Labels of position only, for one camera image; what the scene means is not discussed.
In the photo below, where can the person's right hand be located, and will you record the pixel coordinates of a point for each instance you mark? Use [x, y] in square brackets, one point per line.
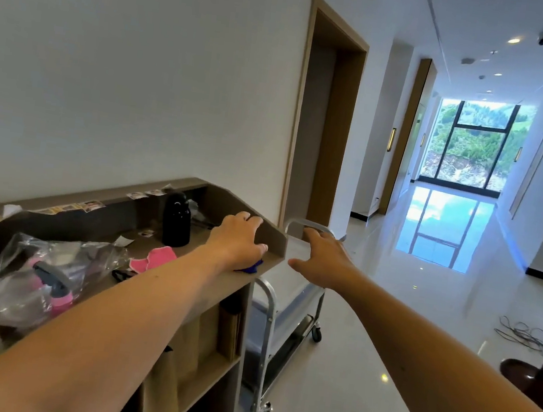
[326, 265]

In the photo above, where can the person's left hand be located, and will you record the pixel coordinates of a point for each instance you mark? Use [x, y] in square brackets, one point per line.
[237, 241]

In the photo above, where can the blue cloth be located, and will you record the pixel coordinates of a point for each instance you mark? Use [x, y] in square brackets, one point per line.
[249, 268]

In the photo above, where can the stainless steel service trolley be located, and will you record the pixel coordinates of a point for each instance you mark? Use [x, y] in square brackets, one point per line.
[259, 386]

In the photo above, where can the person's right forearm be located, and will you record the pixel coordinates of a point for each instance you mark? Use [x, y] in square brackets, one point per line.
[453, 377]

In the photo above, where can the person's left forearm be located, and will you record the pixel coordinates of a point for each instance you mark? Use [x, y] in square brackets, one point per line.
[99, 340]

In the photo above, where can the pink cloth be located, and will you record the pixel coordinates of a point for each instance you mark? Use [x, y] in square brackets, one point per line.
[155, 259]

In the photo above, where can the grey wooden service cabinet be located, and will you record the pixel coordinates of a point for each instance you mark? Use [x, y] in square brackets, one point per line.
[219, 301]

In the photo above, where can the black bottle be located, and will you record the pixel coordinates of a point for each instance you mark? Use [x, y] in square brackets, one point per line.
[177, 223]

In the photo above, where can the row of small stickers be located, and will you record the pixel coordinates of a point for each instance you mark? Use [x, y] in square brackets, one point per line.
[91, 206]

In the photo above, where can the tall hallway window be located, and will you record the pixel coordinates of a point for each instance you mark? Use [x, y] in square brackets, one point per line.
[468, 149]

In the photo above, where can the pink bottle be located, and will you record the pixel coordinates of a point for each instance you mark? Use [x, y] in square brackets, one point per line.
[58, 292]

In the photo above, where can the clear plastic bag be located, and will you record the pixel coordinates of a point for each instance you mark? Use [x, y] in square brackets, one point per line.
[15, 294]

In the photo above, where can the grey door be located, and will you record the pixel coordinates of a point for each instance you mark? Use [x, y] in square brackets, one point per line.
[536, 163]

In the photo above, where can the black standing fan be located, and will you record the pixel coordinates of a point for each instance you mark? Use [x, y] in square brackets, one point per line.
[534, 385]

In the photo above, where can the ceiling smoke detector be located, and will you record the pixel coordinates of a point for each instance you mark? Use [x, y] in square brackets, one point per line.
[467, 61]

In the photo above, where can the wooden door frame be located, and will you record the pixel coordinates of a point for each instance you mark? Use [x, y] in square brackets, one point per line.
[335, 137]
[404, 141]

